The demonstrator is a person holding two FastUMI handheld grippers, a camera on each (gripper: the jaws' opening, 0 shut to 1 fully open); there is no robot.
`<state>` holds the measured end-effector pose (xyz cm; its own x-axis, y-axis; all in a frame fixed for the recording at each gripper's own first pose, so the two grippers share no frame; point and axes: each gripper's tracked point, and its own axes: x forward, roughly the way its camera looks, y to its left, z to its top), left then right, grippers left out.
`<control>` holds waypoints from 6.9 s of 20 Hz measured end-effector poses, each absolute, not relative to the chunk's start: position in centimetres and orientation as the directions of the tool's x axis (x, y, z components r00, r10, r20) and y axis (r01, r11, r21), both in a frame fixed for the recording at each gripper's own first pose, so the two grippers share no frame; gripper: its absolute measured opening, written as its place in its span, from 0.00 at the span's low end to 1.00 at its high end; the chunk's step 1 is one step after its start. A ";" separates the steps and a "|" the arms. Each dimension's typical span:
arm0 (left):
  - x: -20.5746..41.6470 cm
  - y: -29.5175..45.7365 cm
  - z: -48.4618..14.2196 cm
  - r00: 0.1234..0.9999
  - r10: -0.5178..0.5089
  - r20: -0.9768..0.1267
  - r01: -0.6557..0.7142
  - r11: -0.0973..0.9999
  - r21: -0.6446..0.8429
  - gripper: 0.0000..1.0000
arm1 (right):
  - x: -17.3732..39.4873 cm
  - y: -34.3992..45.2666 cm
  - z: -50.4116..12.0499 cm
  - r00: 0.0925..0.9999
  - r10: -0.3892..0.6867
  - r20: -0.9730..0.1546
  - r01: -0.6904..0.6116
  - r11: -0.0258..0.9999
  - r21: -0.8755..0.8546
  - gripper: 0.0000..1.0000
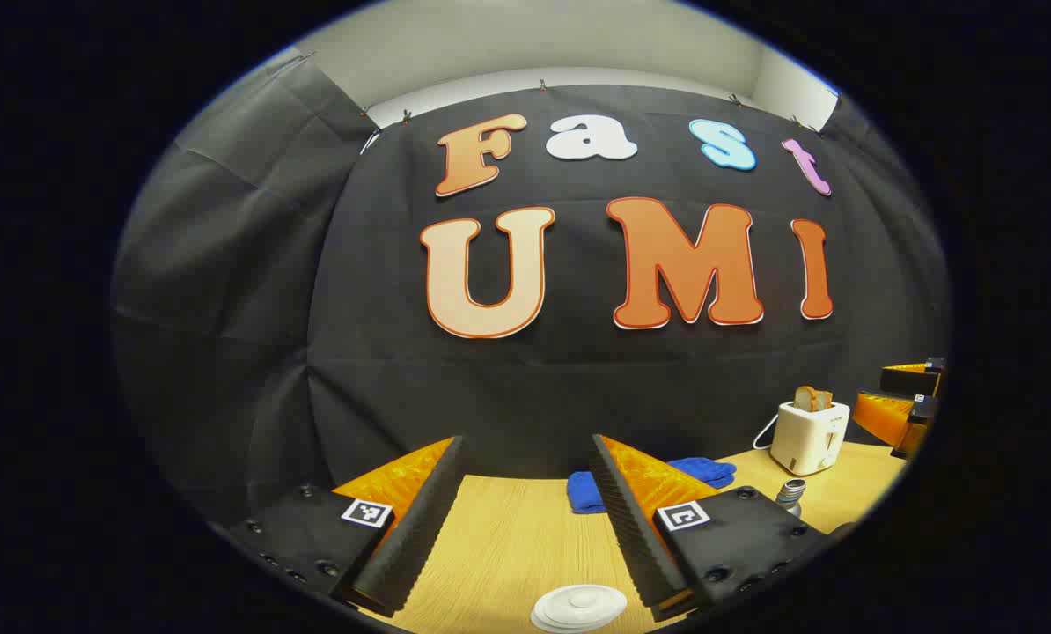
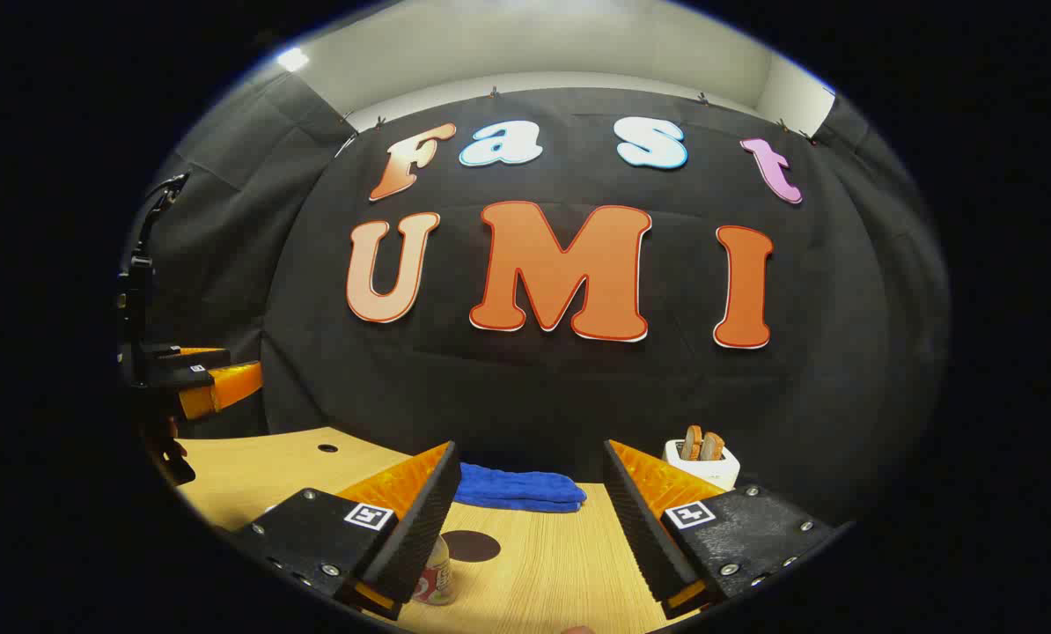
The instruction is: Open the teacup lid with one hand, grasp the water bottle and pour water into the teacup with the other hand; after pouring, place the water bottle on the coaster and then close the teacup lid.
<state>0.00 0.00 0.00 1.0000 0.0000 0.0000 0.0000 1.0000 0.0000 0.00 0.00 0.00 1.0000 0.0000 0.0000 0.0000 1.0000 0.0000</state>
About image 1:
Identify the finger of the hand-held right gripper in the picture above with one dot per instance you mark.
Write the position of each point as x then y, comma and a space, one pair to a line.
908, 380
886, 416

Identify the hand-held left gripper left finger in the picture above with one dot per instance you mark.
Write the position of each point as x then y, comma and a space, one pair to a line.
420, 528

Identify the white saucer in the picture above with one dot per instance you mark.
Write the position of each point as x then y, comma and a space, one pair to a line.
554, 628

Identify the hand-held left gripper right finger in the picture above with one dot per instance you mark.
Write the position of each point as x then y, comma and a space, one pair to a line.
633, 537

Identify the silver water bottle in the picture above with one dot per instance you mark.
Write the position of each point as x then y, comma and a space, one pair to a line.
790, 496

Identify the blue towel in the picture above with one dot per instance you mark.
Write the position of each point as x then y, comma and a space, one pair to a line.
585, 493

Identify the toast bread slice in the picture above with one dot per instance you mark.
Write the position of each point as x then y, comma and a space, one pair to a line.
824, 401
804, 399

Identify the black backdrop cloth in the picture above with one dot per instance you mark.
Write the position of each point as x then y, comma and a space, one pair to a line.
578, 379

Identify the white toaster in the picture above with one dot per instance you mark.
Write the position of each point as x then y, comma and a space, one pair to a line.
807, 436

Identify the white teacup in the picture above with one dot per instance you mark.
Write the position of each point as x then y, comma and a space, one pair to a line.
543, 608

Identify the white teacup lid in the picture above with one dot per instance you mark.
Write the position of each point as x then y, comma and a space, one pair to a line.
583, 600

